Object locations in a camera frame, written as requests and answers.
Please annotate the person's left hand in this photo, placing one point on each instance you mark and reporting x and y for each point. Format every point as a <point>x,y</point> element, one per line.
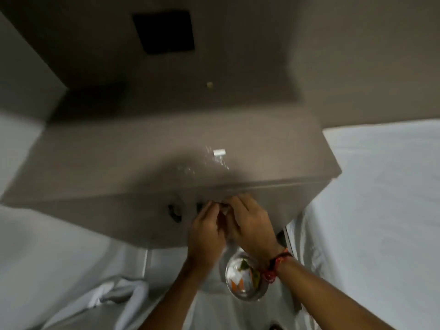
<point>204,237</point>

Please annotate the orange and white wrapper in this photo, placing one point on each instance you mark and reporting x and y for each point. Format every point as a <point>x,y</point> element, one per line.
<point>242,281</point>

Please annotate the small white paper scrap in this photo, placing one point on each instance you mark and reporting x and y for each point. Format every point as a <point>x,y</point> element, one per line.
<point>219,152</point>

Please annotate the black wall panel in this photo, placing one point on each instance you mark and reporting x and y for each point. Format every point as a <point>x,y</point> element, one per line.
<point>163,30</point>

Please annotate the person's left fingers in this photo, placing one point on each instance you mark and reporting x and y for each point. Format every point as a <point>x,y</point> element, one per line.
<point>211,214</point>

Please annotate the person's right hand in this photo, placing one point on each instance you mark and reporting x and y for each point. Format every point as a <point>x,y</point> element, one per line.
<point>252,226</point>

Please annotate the small white wrapper piece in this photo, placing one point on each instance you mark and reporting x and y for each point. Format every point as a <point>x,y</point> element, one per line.
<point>227,209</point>

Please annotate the brown bedside table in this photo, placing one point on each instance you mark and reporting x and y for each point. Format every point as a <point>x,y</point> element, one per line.
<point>137,175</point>

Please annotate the person's right fingers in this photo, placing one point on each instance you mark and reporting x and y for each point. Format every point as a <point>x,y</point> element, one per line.
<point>240,209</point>

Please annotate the crumpled white towel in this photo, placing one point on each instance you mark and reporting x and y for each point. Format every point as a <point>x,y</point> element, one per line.
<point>113,295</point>

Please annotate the green wrapper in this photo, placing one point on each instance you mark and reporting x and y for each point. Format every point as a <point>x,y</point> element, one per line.
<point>245,264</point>

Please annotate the person's left forearm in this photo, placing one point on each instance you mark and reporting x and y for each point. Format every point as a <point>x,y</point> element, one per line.
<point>185,295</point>

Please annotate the person's right forearm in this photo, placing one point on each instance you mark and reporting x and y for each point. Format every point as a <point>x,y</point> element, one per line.
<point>330,298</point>

